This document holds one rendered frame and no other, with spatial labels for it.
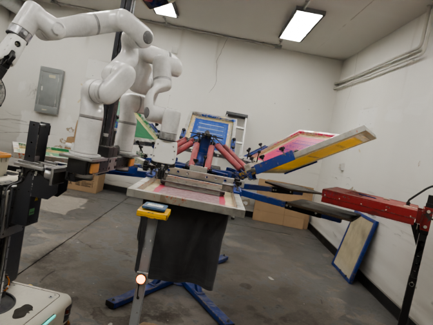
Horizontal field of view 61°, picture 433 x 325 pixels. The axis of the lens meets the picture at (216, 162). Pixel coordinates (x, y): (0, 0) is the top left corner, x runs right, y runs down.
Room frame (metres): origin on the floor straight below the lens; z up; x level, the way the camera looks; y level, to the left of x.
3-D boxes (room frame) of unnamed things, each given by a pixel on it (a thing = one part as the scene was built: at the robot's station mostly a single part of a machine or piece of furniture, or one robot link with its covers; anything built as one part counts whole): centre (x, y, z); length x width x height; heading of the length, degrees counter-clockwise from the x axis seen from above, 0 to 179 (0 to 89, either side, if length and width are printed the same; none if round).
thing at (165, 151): (1.59, 0.23, 1.22); 0.10 x 0.07 x 0.11; 91
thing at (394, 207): (2.52, -1.11, 1.06); 0.61 x 0.46 x 0.12; 61
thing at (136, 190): (2.16, 0.11, 0.97); 0.79 x 0.58 x 0.04; 1
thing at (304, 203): (2.88, -0.46, 0.91); 1.34 x 0.40 x 0.08; 61
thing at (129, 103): (1.95, 0.49, 1.37); 0.13 x 0.10 x 0.16; 127
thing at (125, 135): (1.95, 0.52, 1.21); 0.16 x 0.13 x 0.15; 85
